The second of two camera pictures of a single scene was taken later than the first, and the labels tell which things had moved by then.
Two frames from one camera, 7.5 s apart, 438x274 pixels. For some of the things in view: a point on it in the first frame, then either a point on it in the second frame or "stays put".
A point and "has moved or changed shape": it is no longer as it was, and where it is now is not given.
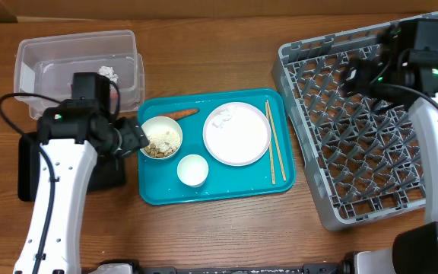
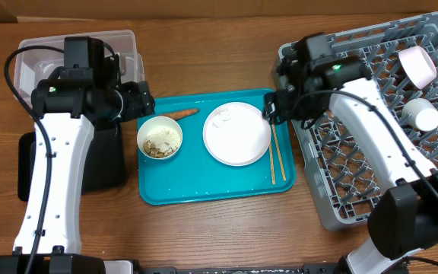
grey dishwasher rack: [364, 157] stays put
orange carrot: [179, 114] stays put
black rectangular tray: [106, 173] stays put
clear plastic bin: [45, 65] stays put
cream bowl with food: [164, 136] stays put
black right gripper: [353, 78] → [282, 113]
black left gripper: [134, 138] → [141, 101]
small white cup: [192, 170] has moved or changed shape
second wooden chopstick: [277, 144] stays put
